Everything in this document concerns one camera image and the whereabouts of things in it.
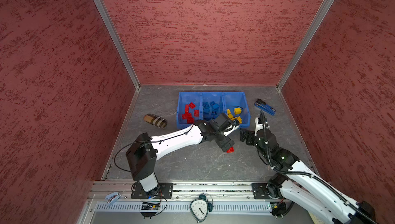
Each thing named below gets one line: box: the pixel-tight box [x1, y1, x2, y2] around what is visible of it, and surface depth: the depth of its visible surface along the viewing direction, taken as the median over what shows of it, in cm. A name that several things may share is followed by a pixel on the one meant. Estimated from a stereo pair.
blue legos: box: [202, 101, 220, 122], surface depth 108 cm
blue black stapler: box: [254, 98, 277, 116], surface depth 108 cm
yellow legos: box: [226, 107, 243, 124], surface depth 102 cm
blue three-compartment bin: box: [176, 91, 251, 129], surface depth 105 cm
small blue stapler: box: [104, 192, 121, 204], surface depth 72 cm
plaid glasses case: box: [143, 113, 168, 129], surface depth 99 cm
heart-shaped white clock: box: [187, 193, 214, 224], surface depth 68 cm
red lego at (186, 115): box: [182, 112, 192, 120], surface depth 102 cm
